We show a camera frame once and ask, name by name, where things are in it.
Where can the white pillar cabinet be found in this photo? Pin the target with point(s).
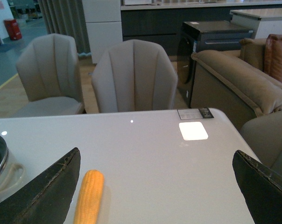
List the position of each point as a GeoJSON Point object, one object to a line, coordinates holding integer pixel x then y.
{"type": "Point", "coordinates": [103, 23]}

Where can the beige chair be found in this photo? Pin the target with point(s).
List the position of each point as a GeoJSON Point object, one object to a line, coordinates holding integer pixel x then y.
{"type": "Point", "coordinates": [49, 72]}
{"type": "Point", "coordinates": [134, 75]}

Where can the beige chair on left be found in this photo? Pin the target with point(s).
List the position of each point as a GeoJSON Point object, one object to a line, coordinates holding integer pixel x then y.
{"type": "Point", "coordinates": [49, 72]}

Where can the brown leather cushion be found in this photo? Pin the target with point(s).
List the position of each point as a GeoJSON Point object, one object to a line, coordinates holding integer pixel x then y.
{"type": "Point", "coordinates": [273, 57]}

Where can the red fire extinguisher box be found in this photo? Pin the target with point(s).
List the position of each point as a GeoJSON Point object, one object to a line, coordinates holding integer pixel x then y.
{"type": "Point", "coordinates": [13, 30]}

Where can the dark kitchen counter cabinet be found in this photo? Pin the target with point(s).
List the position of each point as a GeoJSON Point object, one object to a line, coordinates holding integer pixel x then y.
{"type": "Point", "coordinates": [161, 22]}

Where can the grey curtain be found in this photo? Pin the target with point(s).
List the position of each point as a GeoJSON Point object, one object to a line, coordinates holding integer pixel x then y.
{"type": "Point", "coordinates": [66, 17]}

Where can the beige chair on right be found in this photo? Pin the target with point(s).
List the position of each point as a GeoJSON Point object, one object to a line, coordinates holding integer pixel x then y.
{"type": "Point", "coordinates": [134, 75]}

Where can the white electric cooking pot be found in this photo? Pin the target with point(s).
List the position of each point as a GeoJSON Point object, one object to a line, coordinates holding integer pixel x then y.
{"type": "Point", "coordinates": [12, 173]}

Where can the tan fabric sofa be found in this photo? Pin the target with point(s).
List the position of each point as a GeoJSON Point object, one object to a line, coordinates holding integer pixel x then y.
{"type": "Point", "coordinates": [235, 83]}

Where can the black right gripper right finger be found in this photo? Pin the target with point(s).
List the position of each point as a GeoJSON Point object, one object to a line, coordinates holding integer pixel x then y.
{"type": "Point", "coordinates": [261, 188]}

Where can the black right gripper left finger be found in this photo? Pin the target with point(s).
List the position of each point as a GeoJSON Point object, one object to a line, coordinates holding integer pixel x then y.
{"type": "Point", "coordinates": [46, 199]}

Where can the yellow corn cob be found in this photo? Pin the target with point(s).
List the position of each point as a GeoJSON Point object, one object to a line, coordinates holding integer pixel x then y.
{"type": "Point", "coordinates": [89, 198]}

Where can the label sticker on table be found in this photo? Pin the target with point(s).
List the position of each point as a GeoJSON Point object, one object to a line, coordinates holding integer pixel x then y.
{"type": "Point", "coordinates": [198, 113]}

